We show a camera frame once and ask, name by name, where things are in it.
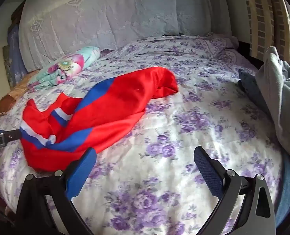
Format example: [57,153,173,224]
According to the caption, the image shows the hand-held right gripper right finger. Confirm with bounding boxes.
[193,146,276,235]

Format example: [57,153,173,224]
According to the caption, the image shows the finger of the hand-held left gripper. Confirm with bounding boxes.
[3,129,22,141]

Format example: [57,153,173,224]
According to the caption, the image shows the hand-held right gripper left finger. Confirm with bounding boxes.
[15,147,97,235]

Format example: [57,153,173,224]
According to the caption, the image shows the red pants with striped sides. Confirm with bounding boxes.
[20,67,179,172]

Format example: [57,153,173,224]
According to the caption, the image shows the purple floral bed sheet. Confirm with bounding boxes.
[0,35,286,235]

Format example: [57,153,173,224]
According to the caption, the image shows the orange pillow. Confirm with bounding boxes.
[0,70,40,115]

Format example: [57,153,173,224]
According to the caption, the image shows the blue patterned pillow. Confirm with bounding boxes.
[7,24,28,87]

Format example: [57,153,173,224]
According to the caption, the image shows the blue cloth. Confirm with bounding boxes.
[275,149,290,230]

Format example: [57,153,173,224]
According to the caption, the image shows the folded teal pink floral quilt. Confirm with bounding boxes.
[27,46,101,91]

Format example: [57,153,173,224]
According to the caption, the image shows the dark blue garment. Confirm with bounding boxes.
[238,69,270,113]

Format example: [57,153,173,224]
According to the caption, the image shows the grey garment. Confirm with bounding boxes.
[255,46,290,156]

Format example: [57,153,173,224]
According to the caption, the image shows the large grey lace pillow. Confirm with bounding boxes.
[19,0,231,71]

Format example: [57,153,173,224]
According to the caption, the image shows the brick pattern curtain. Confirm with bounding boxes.
[243,0,290,64]

